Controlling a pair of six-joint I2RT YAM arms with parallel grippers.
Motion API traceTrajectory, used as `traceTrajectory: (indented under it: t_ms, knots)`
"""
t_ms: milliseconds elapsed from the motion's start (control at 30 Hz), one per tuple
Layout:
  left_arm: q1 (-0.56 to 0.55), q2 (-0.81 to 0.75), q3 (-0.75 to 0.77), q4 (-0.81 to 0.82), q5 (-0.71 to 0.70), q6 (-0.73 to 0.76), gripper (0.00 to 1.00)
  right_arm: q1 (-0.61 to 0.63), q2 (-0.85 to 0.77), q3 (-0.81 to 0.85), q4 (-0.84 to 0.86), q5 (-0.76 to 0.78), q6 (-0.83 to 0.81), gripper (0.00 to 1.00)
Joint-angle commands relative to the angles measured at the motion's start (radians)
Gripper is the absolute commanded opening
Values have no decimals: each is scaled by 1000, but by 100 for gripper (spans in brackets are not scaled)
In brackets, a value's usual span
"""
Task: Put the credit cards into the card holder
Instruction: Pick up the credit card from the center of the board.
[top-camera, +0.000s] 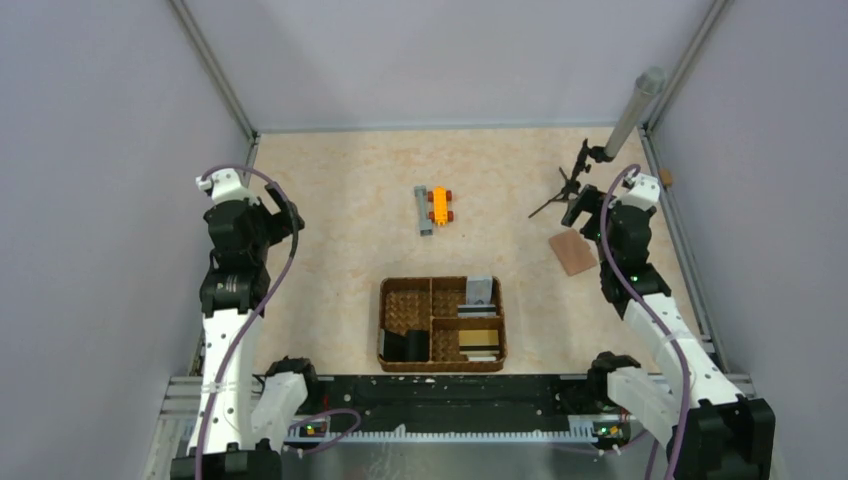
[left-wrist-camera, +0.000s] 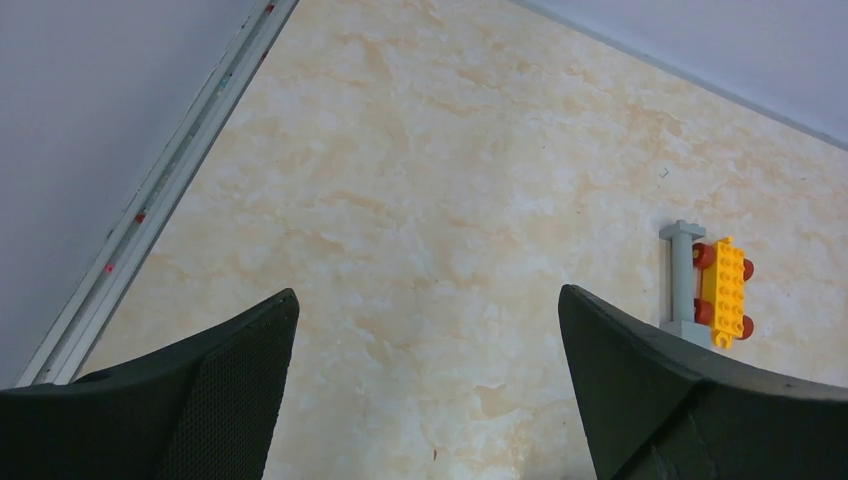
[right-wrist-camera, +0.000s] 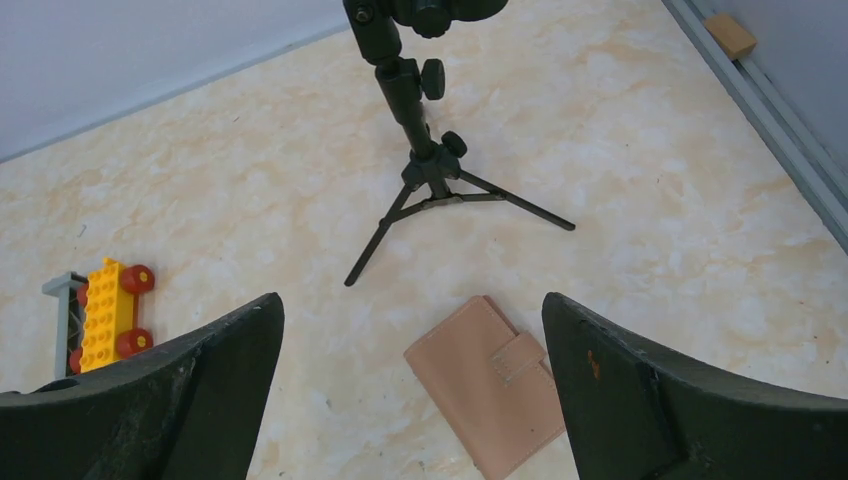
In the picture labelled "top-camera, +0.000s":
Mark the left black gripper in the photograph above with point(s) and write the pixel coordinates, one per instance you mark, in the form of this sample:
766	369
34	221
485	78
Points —
280	222

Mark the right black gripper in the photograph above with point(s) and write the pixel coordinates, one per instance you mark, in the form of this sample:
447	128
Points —
590	200

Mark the brown leather card holder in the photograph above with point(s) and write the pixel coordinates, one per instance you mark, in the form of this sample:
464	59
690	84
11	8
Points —
573	252

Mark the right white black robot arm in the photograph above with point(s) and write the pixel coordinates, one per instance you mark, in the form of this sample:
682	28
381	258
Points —
705	425

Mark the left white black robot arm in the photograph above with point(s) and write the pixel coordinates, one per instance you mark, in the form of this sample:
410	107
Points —
238	436

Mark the grey card in basket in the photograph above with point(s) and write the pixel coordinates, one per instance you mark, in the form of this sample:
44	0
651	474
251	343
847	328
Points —
479	290

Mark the gold striped card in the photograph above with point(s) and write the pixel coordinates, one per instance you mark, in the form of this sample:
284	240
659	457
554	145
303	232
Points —
479	342

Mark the black mini tripod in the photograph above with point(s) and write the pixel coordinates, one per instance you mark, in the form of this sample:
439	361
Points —
571	184

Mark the grey metal pole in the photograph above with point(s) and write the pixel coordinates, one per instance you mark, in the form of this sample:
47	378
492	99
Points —
647	86

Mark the yellow toy brick car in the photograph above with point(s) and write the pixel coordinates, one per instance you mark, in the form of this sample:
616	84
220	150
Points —
440	199

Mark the grey toy brick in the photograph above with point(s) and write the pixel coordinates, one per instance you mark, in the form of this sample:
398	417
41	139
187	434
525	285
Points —
425	224

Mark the black box in basket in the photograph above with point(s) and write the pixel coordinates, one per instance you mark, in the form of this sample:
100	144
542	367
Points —
413	346

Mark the brown woven divided basket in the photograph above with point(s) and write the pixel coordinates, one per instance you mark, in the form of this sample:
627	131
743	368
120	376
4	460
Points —
430	303

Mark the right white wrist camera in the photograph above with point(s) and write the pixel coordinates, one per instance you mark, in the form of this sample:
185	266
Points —
642	191

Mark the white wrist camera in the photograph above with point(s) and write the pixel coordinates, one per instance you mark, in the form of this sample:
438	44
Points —
642	191
226	185

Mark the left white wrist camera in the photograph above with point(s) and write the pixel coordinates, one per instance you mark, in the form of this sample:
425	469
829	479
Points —
226	185

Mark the small brown wall object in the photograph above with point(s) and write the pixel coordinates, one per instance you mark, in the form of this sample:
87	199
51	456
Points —
665	177

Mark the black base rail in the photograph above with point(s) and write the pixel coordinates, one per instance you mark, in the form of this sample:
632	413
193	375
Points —
470	405

